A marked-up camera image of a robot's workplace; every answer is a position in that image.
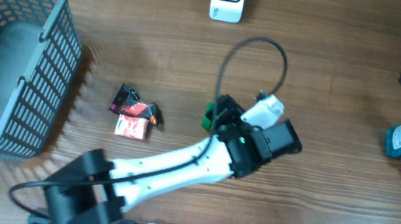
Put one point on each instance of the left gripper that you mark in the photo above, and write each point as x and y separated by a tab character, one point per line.
223	106

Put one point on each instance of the red white snack packet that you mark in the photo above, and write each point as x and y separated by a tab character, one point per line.
131	127

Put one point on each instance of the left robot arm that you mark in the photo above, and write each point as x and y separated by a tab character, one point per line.
94	190

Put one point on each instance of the green lidded jar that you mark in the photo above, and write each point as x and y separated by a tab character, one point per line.
207	118

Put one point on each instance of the red black snack packet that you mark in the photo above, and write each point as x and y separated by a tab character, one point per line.
127	101

